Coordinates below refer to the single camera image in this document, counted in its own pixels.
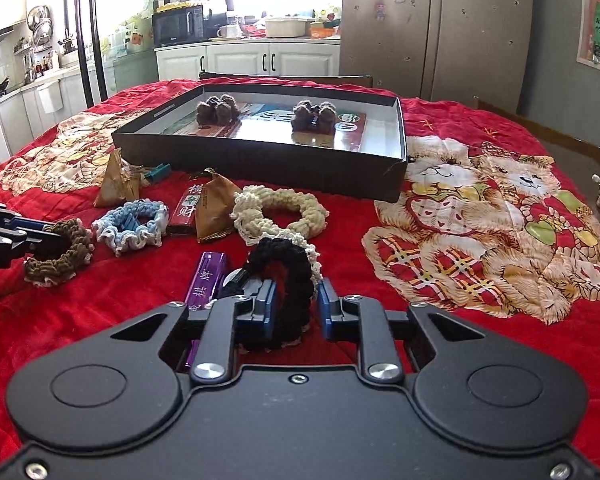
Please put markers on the brown wooden rail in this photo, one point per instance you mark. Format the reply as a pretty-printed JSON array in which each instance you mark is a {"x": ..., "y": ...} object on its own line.
[{"x": 555, "y": 132}]

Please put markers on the cream knitted scrunchie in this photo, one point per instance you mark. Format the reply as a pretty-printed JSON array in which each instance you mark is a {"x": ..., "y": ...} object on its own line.
[{"x": 305, "y": 210}]

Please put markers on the blue binder clip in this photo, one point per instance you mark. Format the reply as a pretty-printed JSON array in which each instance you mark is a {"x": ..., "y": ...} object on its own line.
[{"x": 158, "y": 172}]

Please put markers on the beige refrigerator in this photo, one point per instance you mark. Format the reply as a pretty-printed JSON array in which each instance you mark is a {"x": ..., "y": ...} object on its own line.
[{"x": 430, "y": 35}]

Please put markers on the white kitchen cabinet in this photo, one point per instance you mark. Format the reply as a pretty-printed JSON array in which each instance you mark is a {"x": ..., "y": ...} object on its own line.
[{"x": 240, "y": 60}]

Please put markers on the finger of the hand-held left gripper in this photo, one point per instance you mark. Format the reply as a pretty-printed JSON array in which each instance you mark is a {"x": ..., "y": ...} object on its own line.
[
  {"x": 27, "y": 247},
  {"x": 15, "y": 221}
]

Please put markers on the black scrunchie with white trim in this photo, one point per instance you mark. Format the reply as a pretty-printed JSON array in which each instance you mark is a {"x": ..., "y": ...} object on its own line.
[{"x": 295, "y": 280}]

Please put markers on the red printed bear blanket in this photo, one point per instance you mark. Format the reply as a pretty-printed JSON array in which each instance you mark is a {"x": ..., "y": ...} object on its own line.
[{"x": 455, "y": 125}]

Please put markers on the red bar packet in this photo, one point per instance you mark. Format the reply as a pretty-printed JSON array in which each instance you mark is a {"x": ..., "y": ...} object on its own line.
[{"x": 184, "y": 207}]

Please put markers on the olive brown scrunchie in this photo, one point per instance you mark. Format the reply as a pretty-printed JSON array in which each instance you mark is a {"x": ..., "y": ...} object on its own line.
[{"x": 80, "y": 260}]

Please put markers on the purple bar packet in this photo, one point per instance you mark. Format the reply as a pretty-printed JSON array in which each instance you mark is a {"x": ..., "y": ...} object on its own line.
[{"x": 207, "y": 280}]

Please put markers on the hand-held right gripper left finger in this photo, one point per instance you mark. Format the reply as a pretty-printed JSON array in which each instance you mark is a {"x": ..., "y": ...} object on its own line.
[{"x": 263, "y": 307}]

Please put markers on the brown fuzzy scrunchie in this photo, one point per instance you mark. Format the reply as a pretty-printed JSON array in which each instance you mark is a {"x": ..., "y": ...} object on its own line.
[
  {"x": 216, "y": 110},
  {"x": 312, "y": 116}
]

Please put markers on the black shallow cardboard box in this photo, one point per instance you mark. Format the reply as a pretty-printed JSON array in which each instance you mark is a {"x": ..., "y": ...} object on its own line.
[{"x": 260, "y": 175}]

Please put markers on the black door frame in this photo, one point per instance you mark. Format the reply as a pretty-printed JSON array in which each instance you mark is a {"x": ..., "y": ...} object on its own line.
[{"x": 87, "y": 35}]

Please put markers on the white hanging bin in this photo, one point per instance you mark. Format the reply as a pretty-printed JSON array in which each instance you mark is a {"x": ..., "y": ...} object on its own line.
[{"x": 50, "y": 96}]

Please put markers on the blue and white scrunchie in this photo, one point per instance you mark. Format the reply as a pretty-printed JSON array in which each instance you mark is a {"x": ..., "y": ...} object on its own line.
[{"x": 107, "y": 227}]

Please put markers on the white plastic container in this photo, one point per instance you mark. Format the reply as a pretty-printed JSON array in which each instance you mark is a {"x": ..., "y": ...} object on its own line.
[{"x": 287, "y": 27}]

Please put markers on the white mug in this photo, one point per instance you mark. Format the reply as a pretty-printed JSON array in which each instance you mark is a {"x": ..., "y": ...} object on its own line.
[{"x": 230, "y": 31}]

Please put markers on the kitchen counter with utensils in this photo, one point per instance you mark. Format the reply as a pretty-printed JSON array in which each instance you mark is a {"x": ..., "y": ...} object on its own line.
[{"x": 35, "y": 90}]

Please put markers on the glossy printed sheet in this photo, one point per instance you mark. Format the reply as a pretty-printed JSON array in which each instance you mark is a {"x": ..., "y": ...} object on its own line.
[{"x": 260, "y": 125}]

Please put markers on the gold triangular snack packet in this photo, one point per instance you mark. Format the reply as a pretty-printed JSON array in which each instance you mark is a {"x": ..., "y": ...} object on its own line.
[
  {"x": 215, "y": 207},
  {"x": 114, "y": 182}
]

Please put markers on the black microwave oven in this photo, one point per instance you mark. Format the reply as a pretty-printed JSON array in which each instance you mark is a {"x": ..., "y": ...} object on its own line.
[{"x": 177, "y": 27}]

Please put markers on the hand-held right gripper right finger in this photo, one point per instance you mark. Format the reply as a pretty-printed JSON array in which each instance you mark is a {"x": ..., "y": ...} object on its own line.
[{"x": 329, "y": 310}]

